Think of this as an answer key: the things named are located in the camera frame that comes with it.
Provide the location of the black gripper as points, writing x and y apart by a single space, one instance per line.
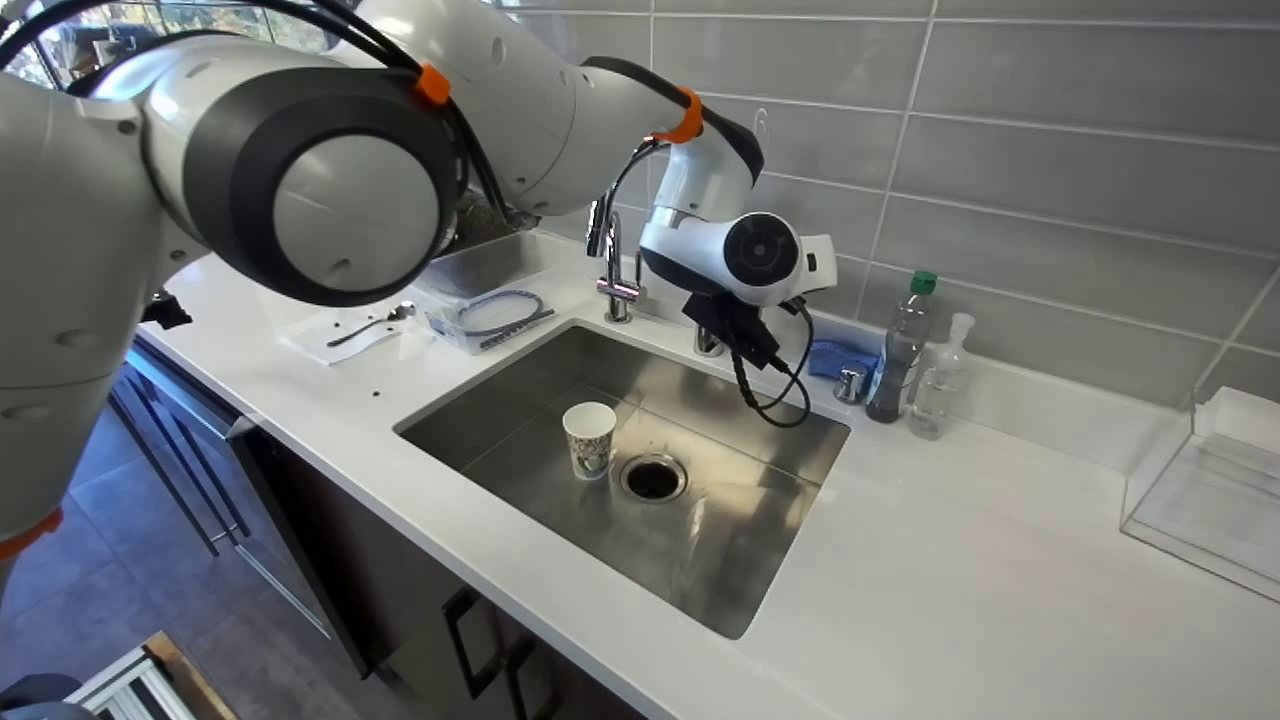
731 324

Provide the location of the chrome tap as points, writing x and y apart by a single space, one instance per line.
618 286

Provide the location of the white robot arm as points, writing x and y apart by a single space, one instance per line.
83 264

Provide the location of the blue sponge holder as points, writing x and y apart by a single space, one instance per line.
841 360

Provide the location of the green capped plastic bottle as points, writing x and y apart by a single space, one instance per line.
896 345

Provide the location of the black sink drain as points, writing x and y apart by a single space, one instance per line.
655 479

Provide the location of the white paper cup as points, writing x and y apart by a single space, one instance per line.
589 442

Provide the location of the stainless steel sink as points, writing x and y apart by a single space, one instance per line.
722 533

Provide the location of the clear dispenser bottle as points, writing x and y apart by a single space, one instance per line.
936 385

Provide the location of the clear plastic container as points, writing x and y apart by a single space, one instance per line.
486 264

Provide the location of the metal spoon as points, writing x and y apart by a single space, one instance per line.
398 314

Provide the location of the white paper napkin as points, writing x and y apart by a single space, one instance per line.
323 350

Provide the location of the dark under-counter cabinet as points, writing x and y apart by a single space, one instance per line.
375 574

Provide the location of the clear acrylic box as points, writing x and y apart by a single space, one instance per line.
1202 504

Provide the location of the black clamp bar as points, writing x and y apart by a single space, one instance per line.
167 311

